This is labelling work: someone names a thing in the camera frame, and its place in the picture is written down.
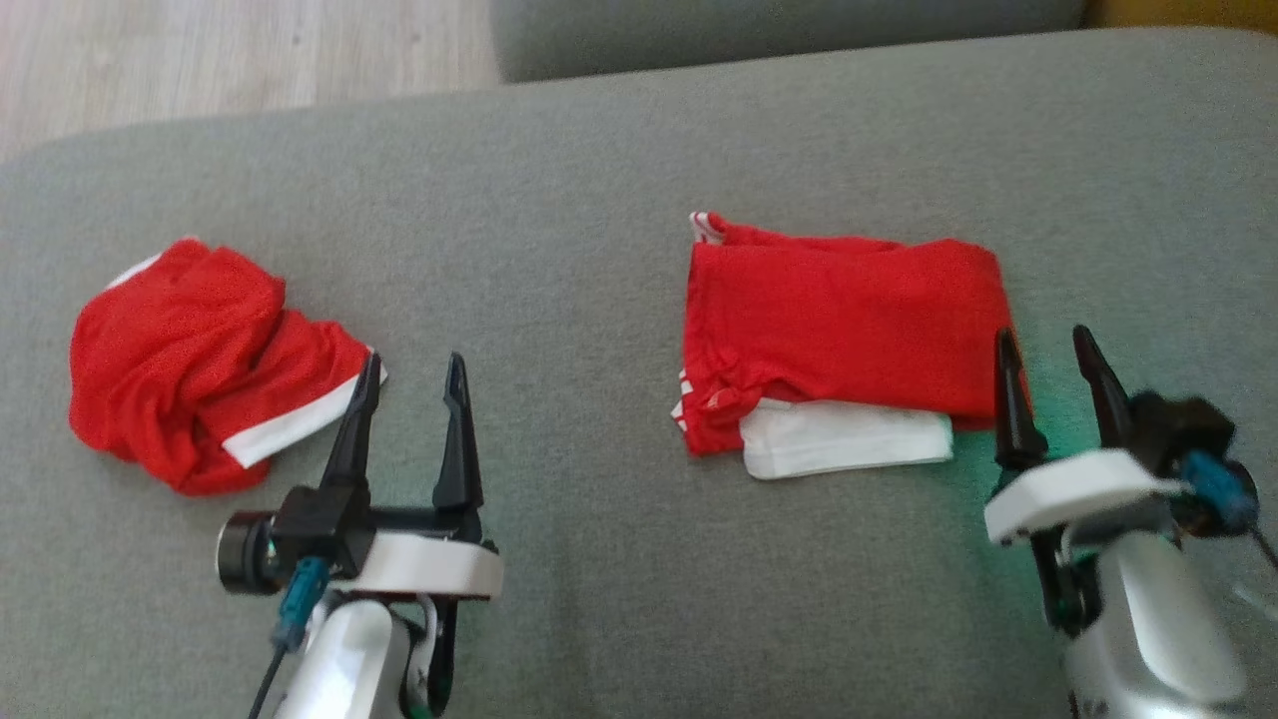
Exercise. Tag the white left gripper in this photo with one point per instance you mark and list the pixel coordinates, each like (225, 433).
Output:
(429, 564)

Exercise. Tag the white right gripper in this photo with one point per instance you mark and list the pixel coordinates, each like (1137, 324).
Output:
(1078, 494)

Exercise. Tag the red basketball shorts white stripe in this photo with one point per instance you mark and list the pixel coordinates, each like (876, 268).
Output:
(180, 369)

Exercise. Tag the red basketball jersey white sleeves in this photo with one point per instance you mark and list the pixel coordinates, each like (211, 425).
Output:
(839, 320)

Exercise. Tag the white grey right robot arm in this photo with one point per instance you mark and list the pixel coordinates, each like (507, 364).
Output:
(1158, 629)

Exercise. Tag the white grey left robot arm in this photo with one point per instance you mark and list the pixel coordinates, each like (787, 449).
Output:
(349, 664)

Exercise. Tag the grey fabric sofa seat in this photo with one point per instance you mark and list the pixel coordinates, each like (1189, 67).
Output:
(599, 300)

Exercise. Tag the yellow upholstered furniture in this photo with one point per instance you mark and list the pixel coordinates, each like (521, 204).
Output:
(1188, 12)

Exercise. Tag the grey fabric sofa cushion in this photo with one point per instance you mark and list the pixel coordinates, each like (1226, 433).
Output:
(779, 30)

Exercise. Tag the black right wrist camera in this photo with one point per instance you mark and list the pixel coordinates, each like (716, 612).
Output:
(1183, 429)

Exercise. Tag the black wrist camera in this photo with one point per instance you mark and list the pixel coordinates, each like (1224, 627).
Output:
(1183, 429)
(310, 529)

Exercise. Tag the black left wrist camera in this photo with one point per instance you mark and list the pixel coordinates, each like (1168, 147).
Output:
(310, 529)

